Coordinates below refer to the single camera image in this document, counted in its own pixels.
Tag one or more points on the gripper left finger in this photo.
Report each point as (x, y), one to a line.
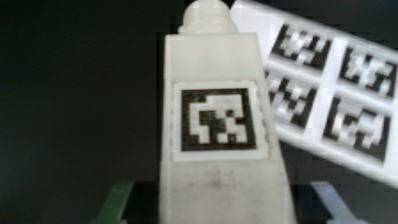
(115, 205)

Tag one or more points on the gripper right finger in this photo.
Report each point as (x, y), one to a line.
(342, 214)

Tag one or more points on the white table leg with tag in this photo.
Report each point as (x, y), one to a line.
(223, 173)

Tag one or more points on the white sheet with tags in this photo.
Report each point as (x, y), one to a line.
(331, 74)

